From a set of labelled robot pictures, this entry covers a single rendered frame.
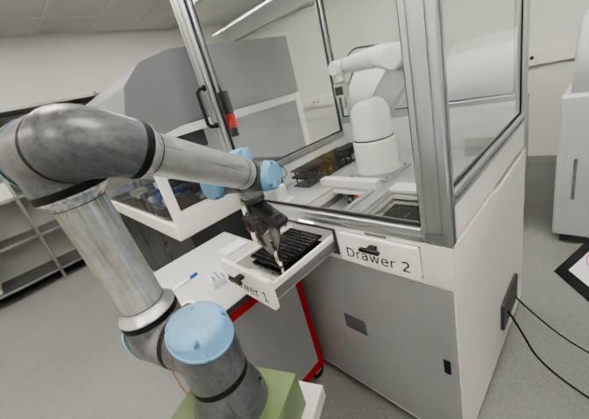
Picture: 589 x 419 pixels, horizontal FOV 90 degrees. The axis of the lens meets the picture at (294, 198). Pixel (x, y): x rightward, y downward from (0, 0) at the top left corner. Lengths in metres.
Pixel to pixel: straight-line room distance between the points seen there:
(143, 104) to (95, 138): 1.22
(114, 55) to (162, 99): 3.69
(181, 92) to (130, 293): 1.31
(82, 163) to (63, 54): 4.75
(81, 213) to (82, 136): 0.16
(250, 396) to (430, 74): 0.77
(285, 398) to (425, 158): 0.63
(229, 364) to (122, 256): 0.28
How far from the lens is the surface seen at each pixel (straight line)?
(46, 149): 0.51
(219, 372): 0.63
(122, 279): 0.65
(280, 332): 1.43
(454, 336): 1.11
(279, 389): 0.75
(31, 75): 5.10
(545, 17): 4.00
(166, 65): 1.79
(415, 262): 0.96
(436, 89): 0.76
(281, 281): 0.99
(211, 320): 0.61
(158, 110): 1.72
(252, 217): 0.94
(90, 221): 0.61
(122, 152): 0.49
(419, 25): 0.77
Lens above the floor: 1.44
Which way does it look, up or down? 20 degrees down
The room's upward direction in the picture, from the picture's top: 15 degrees counter-clockwise
